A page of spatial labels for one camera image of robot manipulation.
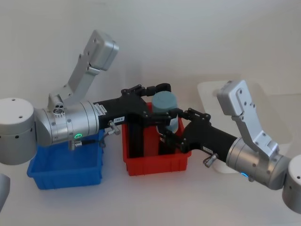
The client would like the red plastic bin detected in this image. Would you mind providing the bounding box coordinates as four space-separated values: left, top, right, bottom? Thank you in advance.
121 101 192 177

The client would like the bottle with teal cap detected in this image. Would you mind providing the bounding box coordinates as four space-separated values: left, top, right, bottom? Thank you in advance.
151 91 179 133

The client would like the thin dark gripper cable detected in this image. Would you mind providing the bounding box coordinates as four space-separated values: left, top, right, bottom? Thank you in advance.
68 120 121 151
203 153 218 168

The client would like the white flat tray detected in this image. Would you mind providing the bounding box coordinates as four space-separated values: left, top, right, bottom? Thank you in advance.
197 79 293 175

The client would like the blue plastic bin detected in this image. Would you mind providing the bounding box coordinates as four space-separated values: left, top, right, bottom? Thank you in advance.
27 130 105 191

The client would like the thin dark right gripper cable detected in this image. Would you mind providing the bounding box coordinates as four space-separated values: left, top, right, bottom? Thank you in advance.
203 153 218 168

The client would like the thin dark left gripper cable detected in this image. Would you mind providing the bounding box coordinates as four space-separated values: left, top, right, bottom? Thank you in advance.
68 120 121 151

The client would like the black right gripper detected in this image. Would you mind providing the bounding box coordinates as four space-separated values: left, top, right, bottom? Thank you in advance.
159 107 236 163

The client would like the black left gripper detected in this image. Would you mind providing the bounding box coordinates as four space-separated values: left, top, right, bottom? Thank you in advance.
93 82 174 130

